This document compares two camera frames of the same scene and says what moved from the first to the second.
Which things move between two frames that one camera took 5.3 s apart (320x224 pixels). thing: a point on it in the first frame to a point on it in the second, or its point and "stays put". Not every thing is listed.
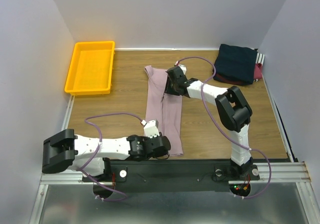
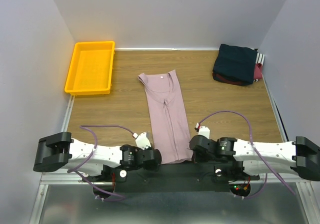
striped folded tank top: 260,58 stays put
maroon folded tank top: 257,75 stays put
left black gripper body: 148,156 to 147,168
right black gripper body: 171,82 to 195,144
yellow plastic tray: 91,69 stays put
